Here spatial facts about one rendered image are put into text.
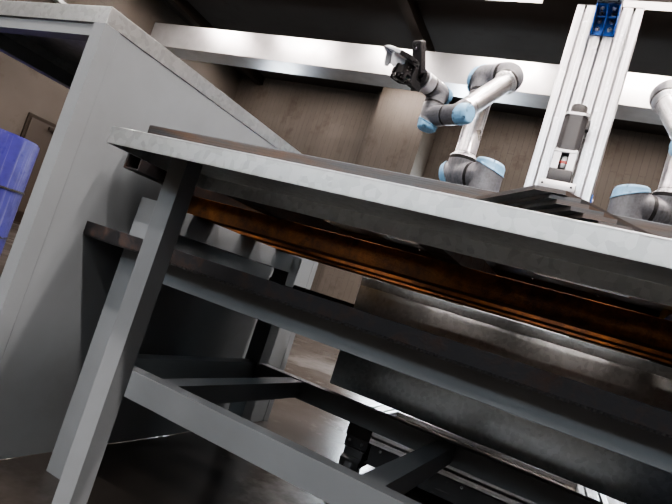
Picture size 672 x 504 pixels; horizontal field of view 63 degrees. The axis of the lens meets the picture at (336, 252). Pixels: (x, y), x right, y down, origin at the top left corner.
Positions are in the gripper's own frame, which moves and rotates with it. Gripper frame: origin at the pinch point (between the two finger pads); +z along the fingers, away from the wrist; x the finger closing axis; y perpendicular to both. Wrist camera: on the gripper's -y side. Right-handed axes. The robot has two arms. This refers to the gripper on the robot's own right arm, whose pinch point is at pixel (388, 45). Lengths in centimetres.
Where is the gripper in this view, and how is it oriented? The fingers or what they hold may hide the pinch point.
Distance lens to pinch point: 199.4
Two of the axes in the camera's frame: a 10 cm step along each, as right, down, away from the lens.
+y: -3.8, 9.2, 0.3
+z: -7.1, -2.7, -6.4
